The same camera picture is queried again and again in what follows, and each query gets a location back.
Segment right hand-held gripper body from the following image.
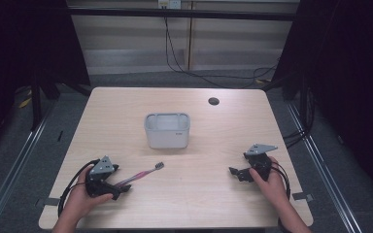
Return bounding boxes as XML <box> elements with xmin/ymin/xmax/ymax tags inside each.
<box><xmin>243</xmin><ymin>143</ymin><xmax>279</xmax><ymax>183</ymax></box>

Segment white plastic holder box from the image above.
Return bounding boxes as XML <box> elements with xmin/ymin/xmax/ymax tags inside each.
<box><xmin>143</xmin><ymin>112</ymin><xmax>191</xmax><ymax>150</ymax></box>

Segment grey tape tab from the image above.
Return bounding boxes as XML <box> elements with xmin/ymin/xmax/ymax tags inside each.
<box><xmin>291</xmin><ymin>191</ymin><xmax>315</xmax><ymax>203</ymax></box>
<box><xmin>34</xmin><ymin>197</ymin><xmax>61</xmax><ymax>209</ymax></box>

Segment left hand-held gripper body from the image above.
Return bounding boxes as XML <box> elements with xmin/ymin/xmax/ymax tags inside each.
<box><xmin>85</xmin><ymin>155</ymin><xmax>119</xmax><ymax>199</ymax></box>

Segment person's right hand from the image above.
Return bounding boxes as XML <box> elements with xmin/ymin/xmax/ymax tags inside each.
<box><xmin>248</xmin><ymin>156</ymin><xmax>289</xmax><ymax>209</ymax></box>

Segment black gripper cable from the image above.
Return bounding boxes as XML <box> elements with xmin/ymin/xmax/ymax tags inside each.
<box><xmin>270</xmin><ymin>161</ymin><xmax>291</xmax><ymax>200</ymax></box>
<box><xmin>56</xmin><ymin>158</ymin><xmax>102</xmax><ymax>218</ymax></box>

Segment black stand leg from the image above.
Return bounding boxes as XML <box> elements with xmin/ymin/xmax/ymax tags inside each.
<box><xmin>29</xmin><ymin>77</ymin><xmax>44</xmax><ymax>132</ymax></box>

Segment black horizontal bar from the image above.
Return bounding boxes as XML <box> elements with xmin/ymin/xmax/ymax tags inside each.
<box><xmin>67</xmin><ymin>7</ymin><xmax>301</xmax><ymax>22</ymax></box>

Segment black floor cable bundle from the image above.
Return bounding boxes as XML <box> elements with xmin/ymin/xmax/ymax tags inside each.
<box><xmin>282</xmin><ymin>86</ymin><xmax>317</xmax><ymax>150</ymax></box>

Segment pink and grey toothbrush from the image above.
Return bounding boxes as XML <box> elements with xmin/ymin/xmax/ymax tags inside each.
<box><xmin>114</xmin><ymin>161</ymin><xmax>165</xmax><ymax>189</ymax></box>

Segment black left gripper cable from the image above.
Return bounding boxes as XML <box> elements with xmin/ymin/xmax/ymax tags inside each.
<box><xmin>56</xmin><ymin>158</ymin><xmax>102</xmax><ymax>218</ymax></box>

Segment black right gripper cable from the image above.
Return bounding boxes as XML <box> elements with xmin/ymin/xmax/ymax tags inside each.
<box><xmin>270</xmin><ymin>161</ymin><xmax>291</xmax><ymax>200</ymax></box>

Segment black curtain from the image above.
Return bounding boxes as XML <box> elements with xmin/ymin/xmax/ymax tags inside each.
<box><xmin>272</xmin><ymin>0</ymin><xmax>373</xmax><ymax>197</ymax></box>
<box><xmin>0</xmin><ymin>0</ymin><xmax>91</xmax><ymax>159</ymax></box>

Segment person's left hand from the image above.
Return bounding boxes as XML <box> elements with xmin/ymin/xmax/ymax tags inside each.
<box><xmin>58</xmin><ymin>164</ymin><xmax>115</xmax><ymax>225</ymax></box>

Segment metal floor rail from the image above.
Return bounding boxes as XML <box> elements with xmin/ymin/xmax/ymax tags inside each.
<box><xmin>0</xmin><ymin>96</ymin><xmax>61</xmax><ymax>233</ymax></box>
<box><xmin>286</xmin><ymin>100</ymin><xmax>364</xmax><ymax>233</ymax></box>

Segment black hanging wall cable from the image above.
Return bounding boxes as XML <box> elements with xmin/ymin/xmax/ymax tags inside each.
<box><xmin>163</xmin><ymin>16</ymin><xmax>279</xmax><ymax>89</ymax></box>

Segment white wall outlet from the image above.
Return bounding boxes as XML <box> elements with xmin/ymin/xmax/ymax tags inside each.
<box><xmin>157</xmin><ymin>0</ymin><xmax>183</xmax><ymax>11</ymax></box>

